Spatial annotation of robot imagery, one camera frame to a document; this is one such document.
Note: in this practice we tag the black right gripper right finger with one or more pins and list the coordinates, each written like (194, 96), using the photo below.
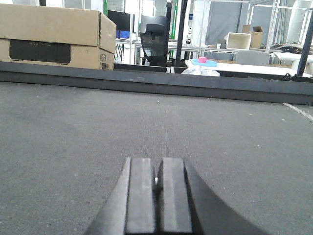
(188, 206)

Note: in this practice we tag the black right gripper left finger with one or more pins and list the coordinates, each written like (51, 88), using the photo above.
(130, 208)

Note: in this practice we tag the pink small box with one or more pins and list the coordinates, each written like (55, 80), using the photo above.
(202, 59)

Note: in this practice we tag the white open box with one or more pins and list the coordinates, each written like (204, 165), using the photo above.
(238, 41)

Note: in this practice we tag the small brown cardboard box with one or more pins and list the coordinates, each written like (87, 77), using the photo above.
(256, 33)

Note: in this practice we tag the large brown cardboard box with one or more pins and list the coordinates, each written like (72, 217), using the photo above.
(55, 36)

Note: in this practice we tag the crumpled plastic bag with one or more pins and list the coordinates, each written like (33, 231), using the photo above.
(199, 71)

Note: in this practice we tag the light blue tray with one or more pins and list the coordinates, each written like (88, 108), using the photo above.
(207, 63)

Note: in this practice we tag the black office chair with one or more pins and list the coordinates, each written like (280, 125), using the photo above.
(153, 38)

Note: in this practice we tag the black vertical pole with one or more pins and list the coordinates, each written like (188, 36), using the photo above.
(181, 29)

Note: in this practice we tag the black conveyor side rail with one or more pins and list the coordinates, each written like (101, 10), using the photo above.
(237, 88)

